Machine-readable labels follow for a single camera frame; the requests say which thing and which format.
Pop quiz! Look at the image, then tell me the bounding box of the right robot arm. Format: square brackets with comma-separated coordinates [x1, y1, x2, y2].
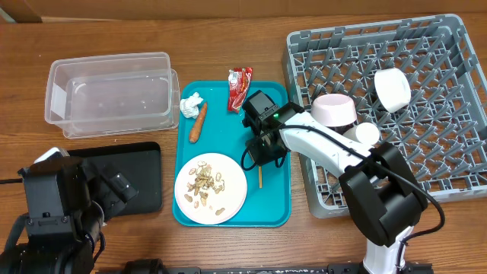
[243, 91, 445, 273]

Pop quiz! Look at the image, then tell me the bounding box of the crumpled white tissue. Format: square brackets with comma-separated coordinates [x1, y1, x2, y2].
[180, 92, 203, 119]

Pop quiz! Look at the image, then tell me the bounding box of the black mounting rail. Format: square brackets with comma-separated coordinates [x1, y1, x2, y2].
[94, 258, 434, 274]

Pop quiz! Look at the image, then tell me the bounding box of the white cup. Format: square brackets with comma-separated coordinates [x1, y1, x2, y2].
[343, 123, 380, 145]

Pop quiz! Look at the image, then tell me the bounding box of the pink shallow bowl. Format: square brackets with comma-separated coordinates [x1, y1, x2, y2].
[311, 94, 357, 127]

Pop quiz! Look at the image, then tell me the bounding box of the grey dishwasher rack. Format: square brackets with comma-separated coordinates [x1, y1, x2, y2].
[282, 14, 486, 202]

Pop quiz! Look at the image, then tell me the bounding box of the orange carrot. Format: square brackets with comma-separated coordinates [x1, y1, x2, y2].
[189, 102, 208, 143]

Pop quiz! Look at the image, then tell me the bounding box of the white bowl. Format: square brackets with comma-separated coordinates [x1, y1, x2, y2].
[374, 68, 411, 113]

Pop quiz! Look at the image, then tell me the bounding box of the red snack wrapper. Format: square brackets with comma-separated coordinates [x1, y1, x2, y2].
[228, 67, 253, 113]

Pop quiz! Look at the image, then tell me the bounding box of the white plate with peanut shells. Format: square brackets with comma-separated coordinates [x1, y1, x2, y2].
[174, 153, 247, 225]

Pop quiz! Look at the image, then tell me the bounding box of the clear plastic storage bin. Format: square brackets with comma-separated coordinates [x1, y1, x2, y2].
[44, 52, 180, 139]

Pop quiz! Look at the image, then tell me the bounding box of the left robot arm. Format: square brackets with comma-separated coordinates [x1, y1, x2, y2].
[1, 147, 138, 273]

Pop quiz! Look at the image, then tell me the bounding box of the black rectangular tray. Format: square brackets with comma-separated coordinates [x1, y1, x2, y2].
[68, 142, 163, 215]

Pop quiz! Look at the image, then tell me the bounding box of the teal serving tray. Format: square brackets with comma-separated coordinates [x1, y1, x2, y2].
[175, 81, 291, 228]

